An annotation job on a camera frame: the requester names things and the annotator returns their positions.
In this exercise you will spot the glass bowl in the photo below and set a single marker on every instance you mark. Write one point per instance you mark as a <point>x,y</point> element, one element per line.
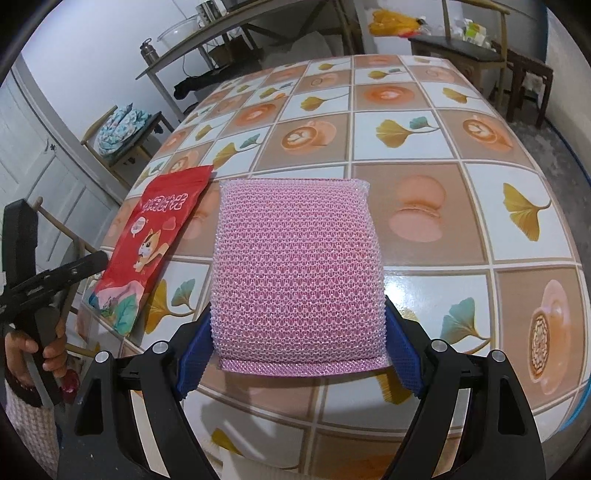
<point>178,30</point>

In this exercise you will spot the pink mesh scrubbing sponge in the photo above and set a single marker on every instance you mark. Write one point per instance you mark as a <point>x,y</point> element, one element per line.
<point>295,277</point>

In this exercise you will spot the long grey table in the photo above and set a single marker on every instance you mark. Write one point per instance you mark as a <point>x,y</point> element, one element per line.
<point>207,34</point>

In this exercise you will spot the steel bottle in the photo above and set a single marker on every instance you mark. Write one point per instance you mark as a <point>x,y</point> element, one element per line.
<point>148,53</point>

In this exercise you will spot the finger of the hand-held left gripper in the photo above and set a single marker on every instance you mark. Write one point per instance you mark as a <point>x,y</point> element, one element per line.
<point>78,266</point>

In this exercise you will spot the person's left hand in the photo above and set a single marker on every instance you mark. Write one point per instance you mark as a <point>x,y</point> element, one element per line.
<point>21,350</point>

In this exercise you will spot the white door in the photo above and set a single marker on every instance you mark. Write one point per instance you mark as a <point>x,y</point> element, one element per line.
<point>46,175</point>

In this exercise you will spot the white mattress with blue edge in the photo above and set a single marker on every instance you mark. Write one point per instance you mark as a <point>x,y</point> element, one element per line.
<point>565,92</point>

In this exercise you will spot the person's left forearm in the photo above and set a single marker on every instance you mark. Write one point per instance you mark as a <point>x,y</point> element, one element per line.
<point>27,424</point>

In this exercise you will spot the black cloth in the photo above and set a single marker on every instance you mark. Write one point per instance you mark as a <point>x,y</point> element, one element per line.
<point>198,85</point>

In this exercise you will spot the metal tins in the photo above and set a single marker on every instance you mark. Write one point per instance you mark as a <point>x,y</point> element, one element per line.
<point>207,11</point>

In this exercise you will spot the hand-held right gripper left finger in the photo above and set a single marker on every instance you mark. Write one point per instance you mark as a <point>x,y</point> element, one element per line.
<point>194,364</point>

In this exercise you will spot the wooden armchair with dark seat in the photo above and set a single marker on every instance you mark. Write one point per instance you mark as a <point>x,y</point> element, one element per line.
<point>461,46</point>

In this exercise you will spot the red snack bag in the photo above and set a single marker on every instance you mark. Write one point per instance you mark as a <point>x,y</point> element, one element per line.
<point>147,230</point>

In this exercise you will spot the dark wooden stool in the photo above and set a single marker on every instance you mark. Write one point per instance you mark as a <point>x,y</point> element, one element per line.
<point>531,64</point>

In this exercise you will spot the cardboard box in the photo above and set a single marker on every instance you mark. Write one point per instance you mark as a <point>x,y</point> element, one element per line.
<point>233,51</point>

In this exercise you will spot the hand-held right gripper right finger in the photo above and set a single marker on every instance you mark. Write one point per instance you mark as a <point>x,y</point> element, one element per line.
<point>406,355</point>

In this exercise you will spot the white green carton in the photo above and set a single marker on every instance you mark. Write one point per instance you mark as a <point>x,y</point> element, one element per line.
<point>473,31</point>

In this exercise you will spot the red plastic object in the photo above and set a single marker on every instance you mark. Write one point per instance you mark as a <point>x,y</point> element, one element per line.
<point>70,387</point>

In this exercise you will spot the yellow plastic bag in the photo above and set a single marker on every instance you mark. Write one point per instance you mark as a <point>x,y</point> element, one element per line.
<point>392,23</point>

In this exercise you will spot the wooden chair with dark seat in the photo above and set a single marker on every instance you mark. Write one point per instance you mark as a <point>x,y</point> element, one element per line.
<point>136,147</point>

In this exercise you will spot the floral cloth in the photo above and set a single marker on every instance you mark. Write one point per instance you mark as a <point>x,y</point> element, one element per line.
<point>122,127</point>

